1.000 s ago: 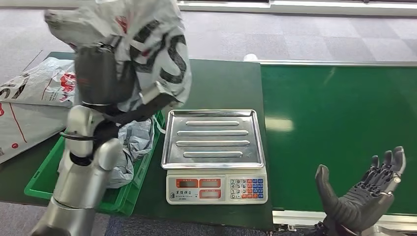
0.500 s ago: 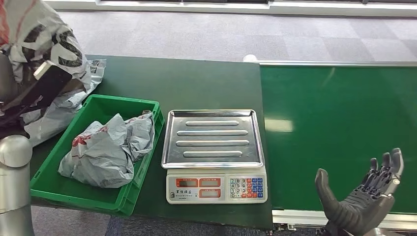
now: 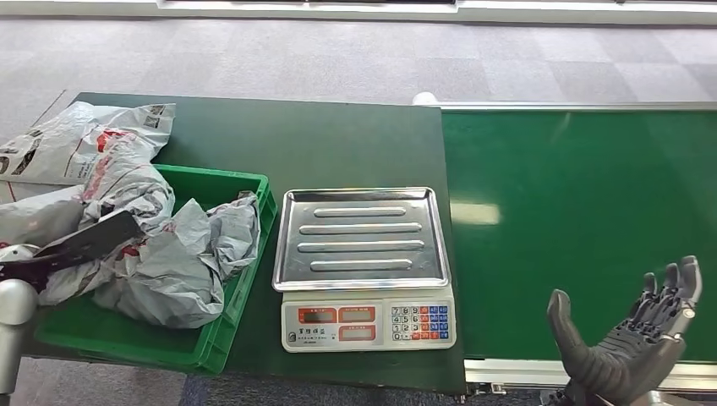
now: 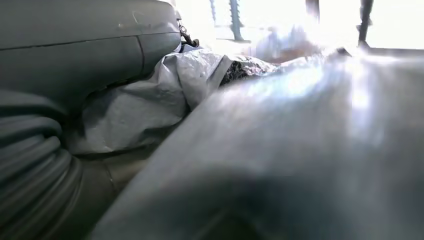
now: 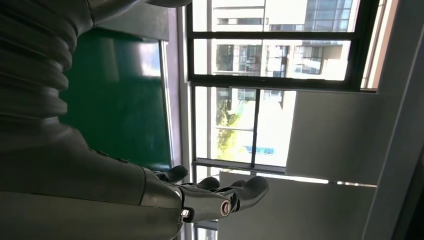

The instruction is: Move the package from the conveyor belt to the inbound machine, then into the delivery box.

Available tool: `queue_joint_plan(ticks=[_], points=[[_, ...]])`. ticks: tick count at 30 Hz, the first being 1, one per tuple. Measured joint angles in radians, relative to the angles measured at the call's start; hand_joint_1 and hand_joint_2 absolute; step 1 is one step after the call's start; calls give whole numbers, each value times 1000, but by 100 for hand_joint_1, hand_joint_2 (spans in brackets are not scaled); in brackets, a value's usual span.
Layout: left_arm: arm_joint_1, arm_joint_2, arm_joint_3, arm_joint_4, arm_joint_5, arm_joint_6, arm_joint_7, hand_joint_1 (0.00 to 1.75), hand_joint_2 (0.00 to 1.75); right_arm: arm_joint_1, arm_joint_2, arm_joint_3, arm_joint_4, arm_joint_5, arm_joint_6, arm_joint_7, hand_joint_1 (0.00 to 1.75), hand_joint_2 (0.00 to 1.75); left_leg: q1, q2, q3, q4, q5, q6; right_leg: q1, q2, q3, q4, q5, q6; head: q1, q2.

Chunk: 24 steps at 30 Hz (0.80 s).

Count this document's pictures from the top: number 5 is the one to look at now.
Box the black framed window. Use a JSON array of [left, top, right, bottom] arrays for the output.
[[185, 0, 380, 186]]

